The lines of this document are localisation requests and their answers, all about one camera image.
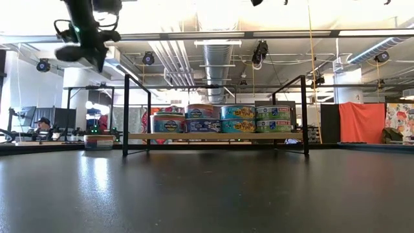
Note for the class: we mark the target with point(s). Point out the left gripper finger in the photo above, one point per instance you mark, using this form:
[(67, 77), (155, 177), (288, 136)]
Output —
[(99, 59), (69, 53)]

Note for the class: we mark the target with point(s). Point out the pale gold tin can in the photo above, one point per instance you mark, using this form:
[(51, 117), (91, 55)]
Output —
[(168, 125), (98, 142)]

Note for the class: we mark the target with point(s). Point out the silver can green white label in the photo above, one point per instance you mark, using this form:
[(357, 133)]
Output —
[(274, 126)]

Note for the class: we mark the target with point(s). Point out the silver can blue label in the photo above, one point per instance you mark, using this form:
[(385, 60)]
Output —
[(238, 126)]

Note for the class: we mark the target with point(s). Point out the black ceiling spotlight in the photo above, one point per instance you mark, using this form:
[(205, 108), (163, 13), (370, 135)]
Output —
[(43, 64), (148, 58), (382, 56)]

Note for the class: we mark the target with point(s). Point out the grey curtain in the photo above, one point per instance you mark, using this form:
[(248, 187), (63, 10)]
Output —
[(42, 113)]

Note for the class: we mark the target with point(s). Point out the background black robot arms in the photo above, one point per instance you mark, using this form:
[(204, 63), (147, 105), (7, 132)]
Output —
[(93, 130)]

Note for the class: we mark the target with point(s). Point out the black monitor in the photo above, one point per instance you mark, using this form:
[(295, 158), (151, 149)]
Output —
[(27, 113)]

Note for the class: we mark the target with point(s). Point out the person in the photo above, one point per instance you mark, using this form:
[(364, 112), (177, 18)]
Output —
[(43, 124)]

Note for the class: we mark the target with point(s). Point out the white round column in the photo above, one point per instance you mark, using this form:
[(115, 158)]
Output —
[(349, 87)]

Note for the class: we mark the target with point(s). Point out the black partition panel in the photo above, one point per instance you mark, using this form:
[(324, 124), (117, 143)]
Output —
[(330, 123)]

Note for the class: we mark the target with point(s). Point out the orange cloth panel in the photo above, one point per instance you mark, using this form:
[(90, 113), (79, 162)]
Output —
[(361, 123)]

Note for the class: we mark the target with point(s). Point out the floral patterned cloth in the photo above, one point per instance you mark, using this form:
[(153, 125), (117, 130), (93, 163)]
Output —
[(401, 119)]

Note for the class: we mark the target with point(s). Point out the olive green bag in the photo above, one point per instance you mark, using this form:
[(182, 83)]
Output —
[(391, 135)]

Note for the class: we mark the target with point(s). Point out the ribbed silver ceiling duct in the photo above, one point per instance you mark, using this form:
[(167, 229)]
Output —
[(216, 71)]

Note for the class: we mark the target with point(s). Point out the silver ventilation duct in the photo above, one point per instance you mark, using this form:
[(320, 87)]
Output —
[(375, 48)]

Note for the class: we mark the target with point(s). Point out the black aluminium table frame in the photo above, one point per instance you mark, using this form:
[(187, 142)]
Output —
[(355, 146)]

